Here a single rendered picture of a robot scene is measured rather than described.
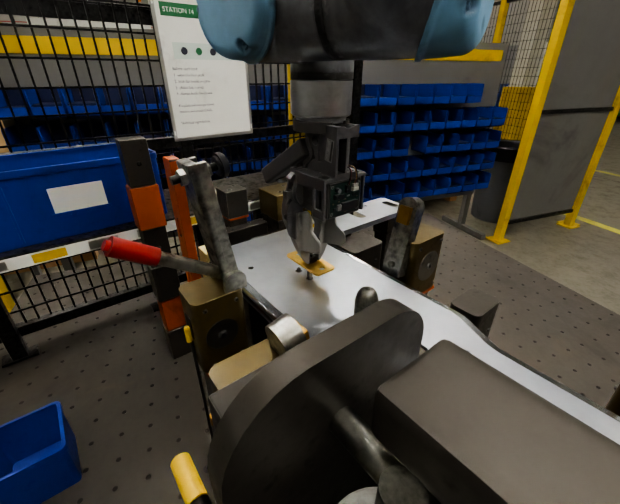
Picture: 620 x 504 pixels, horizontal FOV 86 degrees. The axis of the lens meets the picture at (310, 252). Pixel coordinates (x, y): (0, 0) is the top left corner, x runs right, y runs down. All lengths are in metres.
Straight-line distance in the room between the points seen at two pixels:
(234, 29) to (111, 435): 0.71
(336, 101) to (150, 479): 0.65
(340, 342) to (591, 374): 0.90
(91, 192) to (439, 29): 0.64
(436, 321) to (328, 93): 0.32
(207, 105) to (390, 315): 0.87
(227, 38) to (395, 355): 0.27
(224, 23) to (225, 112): 0.69
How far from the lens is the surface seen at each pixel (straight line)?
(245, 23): 0.31
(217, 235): 0.41
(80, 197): 0.75
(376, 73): 2.54
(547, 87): 3.13
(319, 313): 0.48
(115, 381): 0.90
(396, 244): 0.60
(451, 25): 0.26
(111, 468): 0.76
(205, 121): 0.99
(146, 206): 0.70
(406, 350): 0.21
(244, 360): 0.32
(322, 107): 0.41
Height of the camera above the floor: 1.30
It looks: 28 degrees down
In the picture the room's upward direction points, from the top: straight up
